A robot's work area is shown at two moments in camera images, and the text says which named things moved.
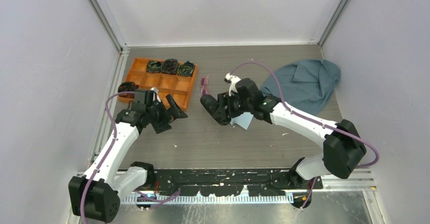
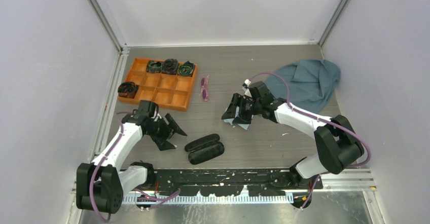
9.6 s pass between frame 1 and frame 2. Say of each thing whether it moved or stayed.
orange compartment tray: stayed
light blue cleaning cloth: stayed
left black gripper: moved
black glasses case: moved
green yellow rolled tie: stayed
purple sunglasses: stayed
